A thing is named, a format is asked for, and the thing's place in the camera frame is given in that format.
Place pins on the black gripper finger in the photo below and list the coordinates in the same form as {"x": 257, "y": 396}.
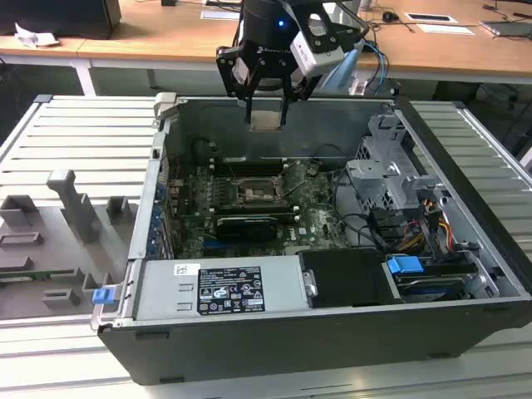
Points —
{"x": 223, "y": 70}
{"x": 305, "y": 87}

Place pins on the silver CPU plate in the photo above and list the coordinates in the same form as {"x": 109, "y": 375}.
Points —
{"x": 266, "y": 121}

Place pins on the blue expansion slot clips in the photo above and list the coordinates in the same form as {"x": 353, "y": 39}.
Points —
{"x": 157, "y": 218}

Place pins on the wooden desk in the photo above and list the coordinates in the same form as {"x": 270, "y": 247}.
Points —
{"x": 41, "y": 49}
{"x": 166, "y": 37}

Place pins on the black RAM slots row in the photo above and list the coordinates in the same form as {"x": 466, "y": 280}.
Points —
{"x": 249, "y": 209}
{"x": 249, "y": 166}

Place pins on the black computer mouse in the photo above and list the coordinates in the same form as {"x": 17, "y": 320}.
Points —
{"x": 390, "y": 16}

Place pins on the silver metal drive cage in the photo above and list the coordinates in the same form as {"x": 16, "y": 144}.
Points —
{"x": 374, "y": 183}

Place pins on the green motherboard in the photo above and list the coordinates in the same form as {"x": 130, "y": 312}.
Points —
{"x": 316, "y": 224}

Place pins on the white paper sheet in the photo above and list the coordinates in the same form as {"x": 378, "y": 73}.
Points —
{"x": 444, "y": 29}

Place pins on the black graphics card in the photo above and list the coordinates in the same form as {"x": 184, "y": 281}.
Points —
{"x": 245, "y": 228}

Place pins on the large black box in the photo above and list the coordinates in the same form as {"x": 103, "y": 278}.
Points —
{"x": 62, "y": 16}

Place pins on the crumpled white paper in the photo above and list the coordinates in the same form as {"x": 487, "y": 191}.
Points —
{"x": 31, "y": 36}

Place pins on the hard disk in blue carrier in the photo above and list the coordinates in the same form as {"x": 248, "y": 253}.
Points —
{"x": 403, "y": 264}

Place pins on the grey laptop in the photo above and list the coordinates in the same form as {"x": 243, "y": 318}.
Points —
{"x": 505, "y": 28}

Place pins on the grey power supply unit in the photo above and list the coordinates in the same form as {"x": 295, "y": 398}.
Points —
{"x": 166, "y": 291}

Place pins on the grey parts rack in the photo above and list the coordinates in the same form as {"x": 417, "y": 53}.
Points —
{"x": 50, "y": 249}

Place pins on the blue plastic case latch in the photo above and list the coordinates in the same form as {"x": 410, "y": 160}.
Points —
{"x": 103, "y": 296}

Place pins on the black open PC case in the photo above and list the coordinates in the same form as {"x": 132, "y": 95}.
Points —
{"x": 291, "y": 353}

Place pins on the green RAM stick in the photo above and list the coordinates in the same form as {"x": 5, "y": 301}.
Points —
{"x": 41, "y": 274}

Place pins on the white camera with black bracket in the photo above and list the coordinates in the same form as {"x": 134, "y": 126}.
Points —
{"x": 316, "y": 58}

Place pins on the small white plastic bracket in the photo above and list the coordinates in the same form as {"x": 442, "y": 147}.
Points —
{"x": 358, "y": 87}

